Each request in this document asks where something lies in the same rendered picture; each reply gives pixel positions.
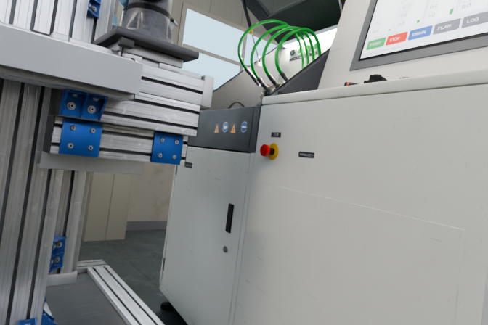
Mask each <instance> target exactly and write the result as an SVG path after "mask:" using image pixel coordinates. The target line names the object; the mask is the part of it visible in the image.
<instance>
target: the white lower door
mask: <svg viewBox="0 0 488 325"><path fill-rule="evenodd" d="M250 158H251V154H249V153H243V152H231V151H224V150H217V149H206V148H199V147H187V156H186V163H185V166H183V165H177V166H176V172H175V175H176V180H175V185H174V195H173V201H172V206H171V217H170V223H169V228H168V239H167V244H166V254H165V257H164V258H163V268H162V270H163V276H162V282H161V284H162V285H163V286H164V287H165V288H166V290H167V291H168V292H169V293H170V294H171V296H172V297H173V298H174V299H175V301H177V302H178V304H179V305H180V306H181V307H182V308H183V310H184V311H185V312H186V313H187V315H188V316H189V317H190V318H191V319H192V320H193V321H194V322H195V324H196V325H229V319H230V313H231V307H232V296H233V290H234V284H235V273H236V267H237V257H238V250H239V244H240V233H241V227H242V222H243V211H244V204H245V193H246V188H247V182H248V171H249V165H250Z"/></svg>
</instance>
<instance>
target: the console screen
mask: <svg viewBox="0 0 488 325"><path fill-rule="evenodd" d="M483 47H488V0H370V4H369V7H368V10H367V14H366V16H365V21H364V23H363V26H362V30H361V33H360V36H359V40H358V42H357V47H356V49H355V53H354V56H353V59H352V62H351V66H350V68H349V71H352V70H360V69H365V68H369V67H377V66H381V65H389V64H393V63H398V62H405V61H410V60H414V59H422V58H426V57H434V56H438V55H443V54H450V53H455V52H462V51H467V50H471V49H479V48H483Z"/></svg>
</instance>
